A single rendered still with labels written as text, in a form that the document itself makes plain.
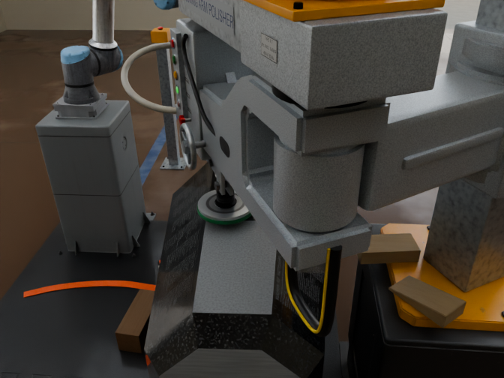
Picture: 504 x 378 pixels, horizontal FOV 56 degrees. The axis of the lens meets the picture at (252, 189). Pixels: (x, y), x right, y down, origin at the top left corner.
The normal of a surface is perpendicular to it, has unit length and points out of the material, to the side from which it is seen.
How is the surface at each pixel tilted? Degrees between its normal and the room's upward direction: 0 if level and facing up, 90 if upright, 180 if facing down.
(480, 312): 0
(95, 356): 0
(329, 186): 90
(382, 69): 90
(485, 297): 0
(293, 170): 90
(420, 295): 11
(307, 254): 90
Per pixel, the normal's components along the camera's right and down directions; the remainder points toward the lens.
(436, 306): -0.12, -0.92
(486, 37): -0.91, 0.22
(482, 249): 0.42, 0.46
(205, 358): -0.04, 0.51
